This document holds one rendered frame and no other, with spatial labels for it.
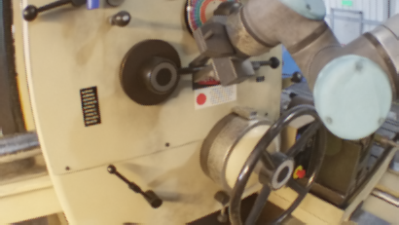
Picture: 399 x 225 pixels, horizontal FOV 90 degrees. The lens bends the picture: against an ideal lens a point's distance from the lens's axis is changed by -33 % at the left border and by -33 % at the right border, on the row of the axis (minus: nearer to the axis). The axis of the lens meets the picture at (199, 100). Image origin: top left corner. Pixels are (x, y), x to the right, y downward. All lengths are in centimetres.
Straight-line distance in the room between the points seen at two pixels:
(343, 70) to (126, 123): 49
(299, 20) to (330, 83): 15
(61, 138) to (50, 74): 14
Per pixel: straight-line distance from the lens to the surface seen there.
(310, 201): 123
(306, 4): 38
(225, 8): 62
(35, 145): 98
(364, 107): 28
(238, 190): 56
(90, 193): 69
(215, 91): 73
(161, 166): 72
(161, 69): 55
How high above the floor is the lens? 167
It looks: 18 degrees down
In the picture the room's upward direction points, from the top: 1 degrees counter-clockwise
